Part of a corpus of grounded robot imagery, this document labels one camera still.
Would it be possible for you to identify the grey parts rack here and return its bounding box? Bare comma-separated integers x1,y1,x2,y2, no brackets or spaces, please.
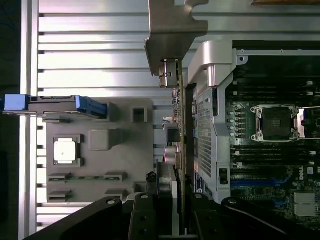
42,98,157,203

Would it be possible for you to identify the green RAM stick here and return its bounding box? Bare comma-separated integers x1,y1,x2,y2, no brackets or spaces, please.
48,175,123,181

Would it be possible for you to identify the open black PC case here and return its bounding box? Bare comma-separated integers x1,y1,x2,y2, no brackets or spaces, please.
184,41,320,231

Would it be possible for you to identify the green motherboard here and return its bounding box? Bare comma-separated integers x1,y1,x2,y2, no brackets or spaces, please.
226,79,320,231

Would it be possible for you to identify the chipset heat sink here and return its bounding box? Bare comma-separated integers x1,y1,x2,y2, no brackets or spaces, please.
293,192,317,216

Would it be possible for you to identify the silver CPU chip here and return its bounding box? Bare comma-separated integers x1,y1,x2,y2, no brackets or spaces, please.
54,141,77,165

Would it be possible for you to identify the CPU socket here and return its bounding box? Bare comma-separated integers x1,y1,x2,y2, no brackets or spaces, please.
249,104,301,143

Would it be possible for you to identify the hard disk in blue carrier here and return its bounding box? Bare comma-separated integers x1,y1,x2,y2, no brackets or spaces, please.
1,94,107,118

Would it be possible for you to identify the metal socket cover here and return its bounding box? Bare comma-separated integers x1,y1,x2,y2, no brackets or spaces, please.
298,106,320,140

